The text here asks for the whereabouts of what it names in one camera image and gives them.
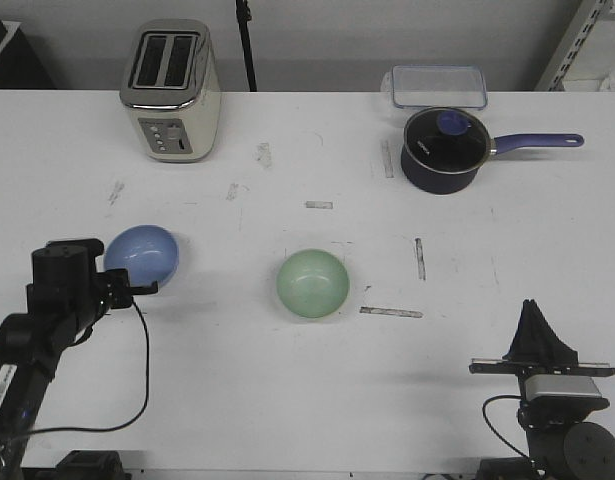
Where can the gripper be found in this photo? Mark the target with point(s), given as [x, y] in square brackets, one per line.
[113, 290]
[551, 350]

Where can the blue bowl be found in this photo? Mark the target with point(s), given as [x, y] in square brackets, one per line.
[148, 252]

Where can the green bowl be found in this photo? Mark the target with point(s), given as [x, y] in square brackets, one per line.
[312, 283]

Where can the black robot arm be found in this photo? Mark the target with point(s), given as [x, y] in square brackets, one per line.
[66, 297]
[562, 443]

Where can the dark blue saucepan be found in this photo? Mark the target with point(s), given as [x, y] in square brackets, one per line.
[449, 183]

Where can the cream two-slot toaster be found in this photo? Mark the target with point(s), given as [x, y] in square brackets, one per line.
[170, 90]

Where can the glass pot lid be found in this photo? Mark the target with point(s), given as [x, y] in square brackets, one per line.
[447, 140]

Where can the clear plastic food container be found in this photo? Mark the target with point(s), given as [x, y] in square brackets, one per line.
[424, 86]

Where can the black tripod pole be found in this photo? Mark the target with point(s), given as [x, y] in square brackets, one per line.
[243, 17]

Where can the white slotted metal rack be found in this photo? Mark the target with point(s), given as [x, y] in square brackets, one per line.
[584, 60]

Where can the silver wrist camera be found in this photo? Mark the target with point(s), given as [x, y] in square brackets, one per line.
[560, 386]

